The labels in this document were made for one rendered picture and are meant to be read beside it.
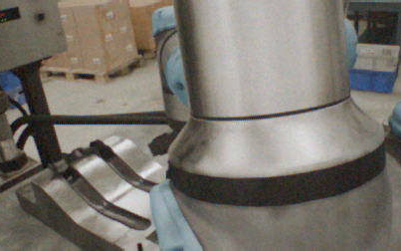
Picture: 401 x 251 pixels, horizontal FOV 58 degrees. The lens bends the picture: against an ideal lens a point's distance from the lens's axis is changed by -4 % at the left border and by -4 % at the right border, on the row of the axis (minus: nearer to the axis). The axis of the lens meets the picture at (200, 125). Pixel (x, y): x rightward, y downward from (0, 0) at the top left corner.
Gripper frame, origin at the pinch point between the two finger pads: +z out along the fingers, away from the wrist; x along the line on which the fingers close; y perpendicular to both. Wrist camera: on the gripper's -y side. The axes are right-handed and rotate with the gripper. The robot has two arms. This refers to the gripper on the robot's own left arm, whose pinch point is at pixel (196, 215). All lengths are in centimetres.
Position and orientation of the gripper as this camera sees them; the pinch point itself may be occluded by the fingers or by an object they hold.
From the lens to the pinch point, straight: 67.2
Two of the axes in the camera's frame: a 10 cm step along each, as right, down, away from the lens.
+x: 7.2, -3.6, 5.9
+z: 1.0, 9.0, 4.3
